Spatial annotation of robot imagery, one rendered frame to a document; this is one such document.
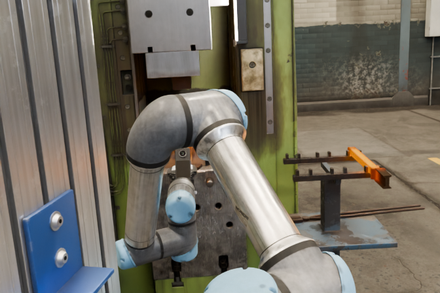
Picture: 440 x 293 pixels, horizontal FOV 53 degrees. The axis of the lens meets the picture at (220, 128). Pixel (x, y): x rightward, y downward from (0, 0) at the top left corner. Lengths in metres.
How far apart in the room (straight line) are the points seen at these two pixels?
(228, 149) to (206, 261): 1.03
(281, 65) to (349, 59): 6.19
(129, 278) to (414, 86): 7.09
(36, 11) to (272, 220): 0.54
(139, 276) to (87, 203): 1.64
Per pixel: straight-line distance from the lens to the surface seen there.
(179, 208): 1.14
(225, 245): 1.83
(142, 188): 0.99
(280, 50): 1.87
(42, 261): 0.44
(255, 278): 0.73
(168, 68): 1.70
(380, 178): 1.55
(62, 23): 0.47
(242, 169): 0.86
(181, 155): 1.33
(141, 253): 1.15
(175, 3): 1.69
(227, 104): 0.94
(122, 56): 1.86
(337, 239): 1.70
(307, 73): 7.86
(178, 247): 1.20
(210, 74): 2.18
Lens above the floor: 1.42
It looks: 12 degrees down
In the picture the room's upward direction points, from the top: 3 degrees counter-clockwise
